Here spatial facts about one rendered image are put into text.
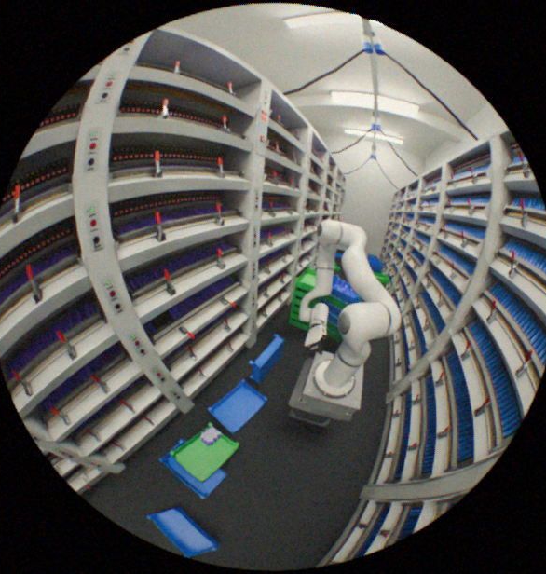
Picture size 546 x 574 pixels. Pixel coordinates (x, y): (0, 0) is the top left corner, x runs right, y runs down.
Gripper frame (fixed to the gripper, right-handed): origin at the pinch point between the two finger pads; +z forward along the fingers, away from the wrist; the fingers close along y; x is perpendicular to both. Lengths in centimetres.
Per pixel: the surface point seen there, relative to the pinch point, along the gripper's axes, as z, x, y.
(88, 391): 66, 66, 23
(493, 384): 27, -32, -68
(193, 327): 12, 48, 22
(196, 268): -3, 63, 7
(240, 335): -18, 20, 55
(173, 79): 4, 104, -56
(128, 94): 10, 124, -48
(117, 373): 50, 60, 23
